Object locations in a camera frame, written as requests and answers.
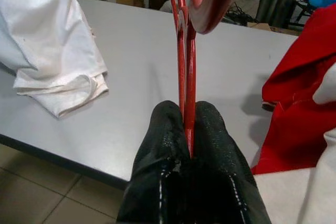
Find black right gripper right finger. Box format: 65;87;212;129
181;100;272;224

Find black cable tangle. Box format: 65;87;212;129
224;1;259;24

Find red garment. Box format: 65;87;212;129
250;6;336;176

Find white plastic bag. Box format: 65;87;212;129
159;0;175;12

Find flat cardboard piece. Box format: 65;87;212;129
248;21;300;36

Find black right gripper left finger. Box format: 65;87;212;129
117;100;194;224

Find white garment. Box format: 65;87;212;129
251;62;336;224
0;0;110;120

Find white table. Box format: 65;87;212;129
0;0;300;190

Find red plastic hanger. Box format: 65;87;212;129
166;0;242;159

